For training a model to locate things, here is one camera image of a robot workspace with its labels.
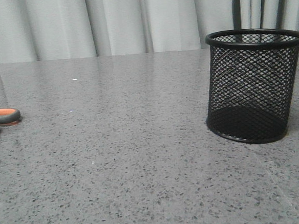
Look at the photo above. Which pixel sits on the black vertical pole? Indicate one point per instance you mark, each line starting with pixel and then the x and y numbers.
pixel 236 14

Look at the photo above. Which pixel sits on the black mesh pen bucket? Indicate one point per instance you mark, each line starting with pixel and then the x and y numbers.
pixel 252 73

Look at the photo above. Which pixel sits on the light grey curtain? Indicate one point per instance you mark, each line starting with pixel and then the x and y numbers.
pixel 32 30

